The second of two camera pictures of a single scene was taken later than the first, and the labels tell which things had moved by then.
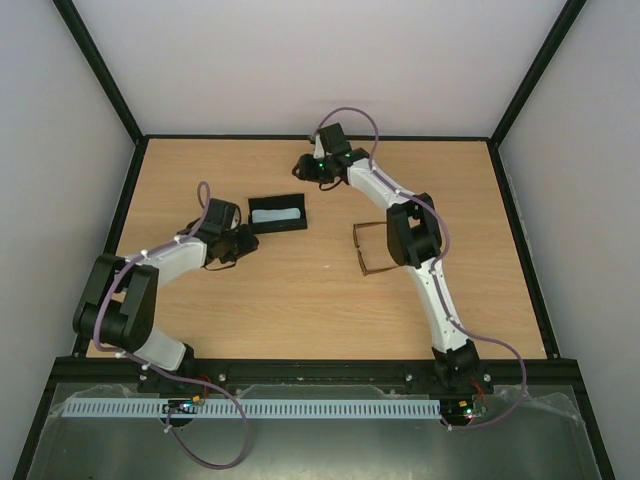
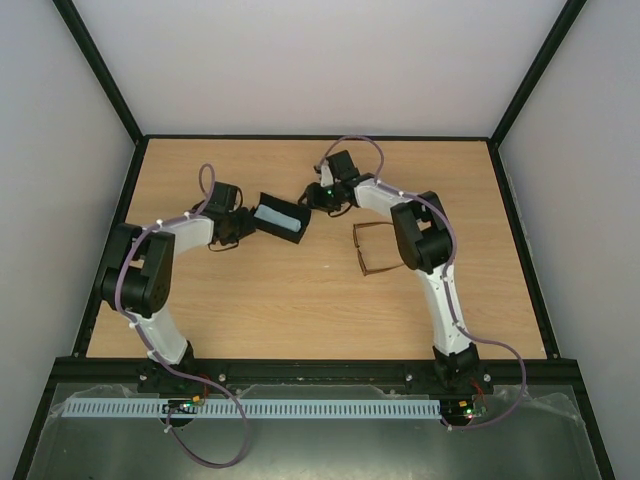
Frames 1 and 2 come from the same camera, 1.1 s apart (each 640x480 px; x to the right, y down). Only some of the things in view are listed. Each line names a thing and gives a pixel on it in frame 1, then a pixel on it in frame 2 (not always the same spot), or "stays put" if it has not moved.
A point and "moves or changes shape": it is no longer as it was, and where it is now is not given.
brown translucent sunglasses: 355,238 stays put
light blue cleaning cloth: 275,214 moves or changes shape
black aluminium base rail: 238,372 stays put
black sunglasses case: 277,213 moves or changes shape
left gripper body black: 236,247 -> 239,228
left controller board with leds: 181,406 stays put
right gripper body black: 306,167 -> 316,196
